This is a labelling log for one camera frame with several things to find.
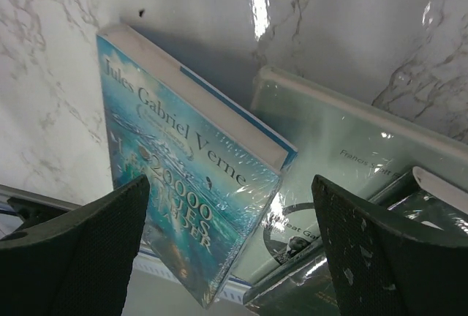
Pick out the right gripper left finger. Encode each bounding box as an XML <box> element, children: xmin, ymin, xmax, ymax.
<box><xmin>1</xmin><ymin>175</ymin><xmax>150</xmax><ymax>315</ymax></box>

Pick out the pale Great Gatsby book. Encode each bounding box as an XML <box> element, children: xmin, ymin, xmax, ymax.
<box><xmin>233</xmin><ymin>66</ymin><xmax>467</xmax><ymax>284</ymax></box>

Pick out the aluminium rail frame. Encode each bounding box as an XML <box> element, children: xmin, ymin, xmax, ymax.
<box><xmin>1</xmin><ymin>184</ymin><xmax>80</xmax><ymax>222</ymax></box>

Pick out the black book with barcode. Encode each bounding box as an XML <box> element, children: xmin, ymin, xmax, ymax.
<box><xmin>244</xmin><ymin>167</ymin><xmax>467</xmax><ymax>315</ymax></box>

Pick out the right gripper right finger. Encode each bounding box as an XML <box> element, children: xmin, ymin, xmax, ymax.
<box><xmin>312</xmin><ymin>175</ymin><xmax>467</xmax><ymax>315</ymax></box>

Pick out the teal Jules Verne book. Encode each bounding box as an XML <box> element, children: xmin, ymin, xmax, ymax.
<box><xmin>96</xmin><ymin>24</ymin><xmax>298</xmax><ymax>308</ymax></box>

